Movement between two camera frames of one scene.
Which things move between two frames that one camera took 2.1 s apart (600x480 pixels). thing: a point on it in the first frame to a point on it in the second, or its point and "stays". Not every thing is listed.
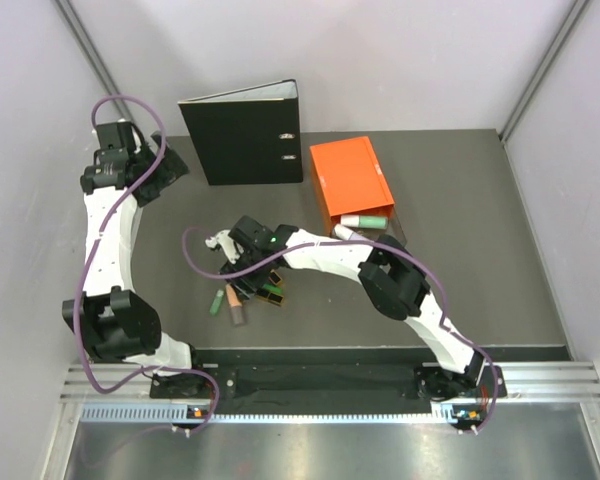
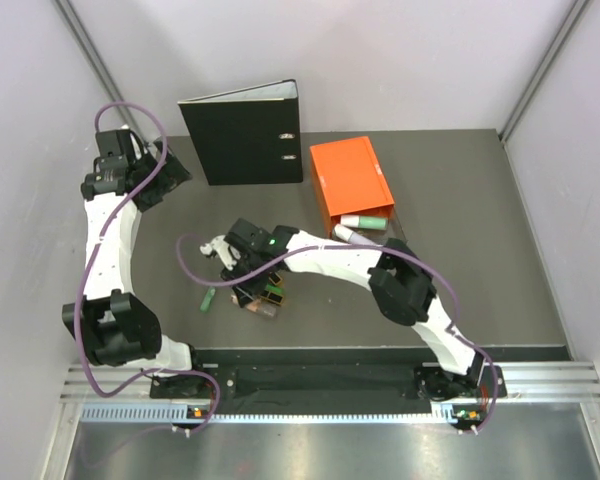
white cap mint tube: [364, 221] stays
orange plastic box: [348, 181] stays
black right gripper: [256, 284] stays
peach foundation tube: [234, 301] to [262, 308]
